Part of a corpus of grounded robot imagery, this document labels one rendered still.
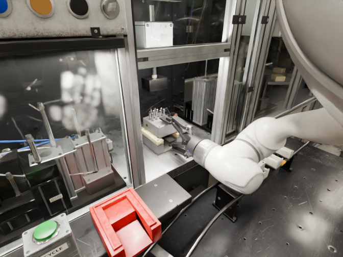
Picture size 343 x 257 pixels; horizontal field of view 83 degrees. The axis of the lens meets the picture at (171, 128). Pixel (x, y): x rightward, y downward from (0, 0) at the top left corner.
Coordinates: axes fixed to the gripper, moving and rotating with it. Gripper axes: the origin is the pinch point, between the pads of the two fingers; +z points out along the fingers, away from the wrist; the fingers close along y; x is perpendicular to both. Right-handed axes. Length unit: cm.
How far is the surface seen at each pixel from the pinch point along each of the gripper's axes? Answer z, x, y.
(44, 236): -25, 47, 3
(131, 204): -22.4, 28.3, -4.5
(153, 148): 0.2, 6.5, -7.2
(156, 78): 5.0, 0.4, 20.1
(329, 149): -19, -238, -103
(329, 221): -56, -40, -33
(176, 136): -2.4, -3.5, -3.9
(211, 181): 34, -78, -101
